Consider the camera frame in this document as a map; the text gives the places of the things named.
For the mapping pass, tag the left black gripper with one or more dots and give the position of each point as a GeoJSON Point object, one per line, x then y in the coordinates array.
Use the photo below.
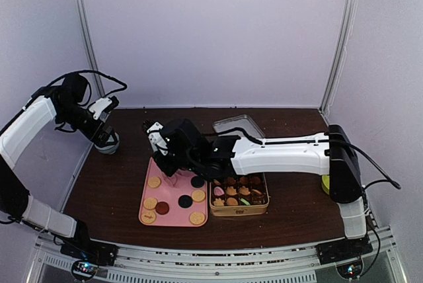
{"type": "Point", "coordinates": [100, 140]}

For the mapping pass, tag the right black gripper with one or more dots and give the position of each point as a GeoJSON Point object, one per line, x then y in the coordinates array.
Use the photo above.
{"type": "Point", "coordinates": [168, 168]}

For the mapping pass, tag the pink sandwich cookie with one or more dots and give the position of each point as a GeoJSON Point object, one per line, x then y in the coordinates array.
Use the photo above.
{"type": "Point", "coordinates": [218, 191]}

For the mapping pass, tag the gold cookie tin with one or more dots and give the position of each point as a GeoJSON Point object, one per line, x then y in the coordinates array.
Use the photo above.
{"type": "Point", "coordinates": [252, 187]}

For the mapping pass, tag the green sandwich cookie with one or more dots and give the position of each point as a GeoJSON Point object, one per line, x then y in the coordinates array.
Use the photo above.
{"type": "Point", "coordinates": [245, 202]}

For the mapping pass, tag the metal serving tongs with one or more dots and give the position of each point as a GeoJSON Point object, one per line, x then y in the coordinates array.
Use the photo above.
{"type": "Point", "coordinates": [171, 181]}

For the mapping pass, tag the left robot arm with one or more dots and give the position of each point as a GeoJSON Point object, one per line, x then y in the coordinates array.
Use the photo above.
{"type": "Point", "coordinates": [32, 166]}

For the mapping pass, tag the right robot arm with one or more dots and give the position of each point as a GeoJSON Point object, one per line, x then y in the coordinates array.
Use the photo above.
{"type": "Point", "coordinates": [180, 145]}

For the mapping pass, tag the pale blue ceramic bowl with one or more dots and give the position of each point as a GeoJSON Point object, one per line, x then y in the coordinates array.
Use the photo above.
{"type": "Point", "coordinates": [111, 145]}

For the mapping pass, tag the black sandwich cookie upper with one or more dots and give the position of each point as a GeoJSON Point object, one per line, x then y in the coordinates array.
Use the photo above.
{"type": "Point", "coordinates": [197, 182]}

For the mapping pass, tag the black sandwich cookie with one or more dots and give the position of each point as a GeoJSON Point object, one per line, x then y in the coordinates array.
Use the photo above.
{"type": "Point", "coordinates": [197, 182]}
{"type": "Point", "coordinates": [185, 201]}

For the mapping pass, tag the yellow cookie under chip cookie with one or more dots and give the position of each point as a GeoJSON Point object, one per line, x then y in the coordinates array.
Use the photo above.
{"type": "Point", "coordinates": [154, 182]}

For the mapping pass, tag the pink plastic tray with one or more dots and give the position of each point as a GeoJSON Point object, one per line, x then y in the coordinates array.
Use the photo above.
{"type": "Point", "coordinates": [177, 216]}

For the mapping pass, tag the yellow dotted cookie middle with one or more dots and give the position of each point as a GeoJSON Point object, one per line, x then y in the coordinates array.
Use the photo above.
{"type": "Point", "coordinates": [198, 195]}

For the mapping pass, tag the yellow dotted cookie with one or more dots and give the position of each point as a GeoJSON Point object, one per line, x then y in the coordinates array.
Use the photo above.
{"type": "Point", "coordinates": [150, 203]}
{"type": "Point", "coordinates": [198, 195]}

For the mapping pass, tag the black sandwich cookie lower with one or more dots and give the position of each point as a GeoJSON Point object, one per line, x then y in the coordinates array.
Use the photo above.
{"type": "Point", "coordinates": [185, 201]}

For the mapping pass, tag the brown chocolate cookie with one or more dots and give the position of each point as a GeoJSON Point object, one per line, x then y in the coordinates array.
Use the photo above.
{"type": "Point", "coordinates": [162, 208]}

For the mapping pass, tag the yellow dotted cookie left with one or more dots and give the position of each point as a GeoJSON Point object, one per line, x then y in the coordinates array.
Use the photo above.
{"type": "Point", "coordinates": [150, 203]}

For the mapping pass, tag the yellow dotted cookie corner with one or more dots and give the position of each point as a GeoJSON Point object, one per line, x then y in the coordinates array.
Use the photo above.
{"type": "Point", "coordinates": [197, 218]}

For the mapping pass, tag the yellow cookie with pink sword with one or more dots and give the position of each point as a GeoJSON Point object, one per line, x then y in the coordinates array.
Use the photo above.
{"type": "Point", "coordinates": [148, 217]}

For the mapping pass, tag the silver tin lid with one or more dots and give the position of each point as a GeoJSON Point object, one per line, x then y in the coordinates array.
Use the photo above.
{"type": "Point", "coordinates": [227, 126]}

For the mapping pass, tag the green plastic bowl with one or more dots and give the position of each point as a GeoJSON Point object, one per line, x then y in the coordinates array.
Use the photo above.
{"type": "Point", "coordinates": [325, 184]}

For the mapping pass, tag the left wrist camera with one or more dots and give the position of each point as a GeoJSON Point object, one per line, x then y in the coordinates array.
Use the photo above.
{"type": "Point", "coordinates": [103, 105]}

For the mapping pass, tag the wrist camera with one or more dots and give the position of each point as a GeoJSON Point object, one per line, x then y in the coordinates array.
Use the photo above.
{"type": "Point", "coordinates": [103, 105]}
{"type": "Point", "coordinates": [153, 131]}

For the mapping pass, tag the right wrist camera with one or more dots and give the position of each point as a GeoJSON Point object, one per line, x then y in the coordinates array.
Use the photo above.
{"type": "Point", "coordinates": [153, 131]}

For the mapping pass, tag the front aluminium rail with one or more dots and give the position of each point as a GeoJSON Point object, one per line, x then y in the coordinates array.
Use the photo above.
{"type": "Point", "coordinates": [294, 263]}

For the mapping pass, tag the left aluminium frame post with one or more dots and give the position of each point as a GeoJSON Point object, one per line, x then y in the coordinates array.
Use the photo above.
{"type": "Point", "coordinates": [87, 40]}

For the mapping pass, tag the aluminium frame post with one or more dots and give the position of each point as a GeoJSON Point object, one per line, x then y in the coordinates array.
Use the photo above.
{"type": "Point", "coordinates": [87, 40]}
{"type": "Point", "coordinates": [338, 60]}

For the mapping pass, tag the right aluminium frame post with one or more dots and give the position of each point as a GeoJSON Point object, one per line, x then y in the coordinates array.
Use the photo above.
{"type": "Point", "coordinates": [338, 60]}

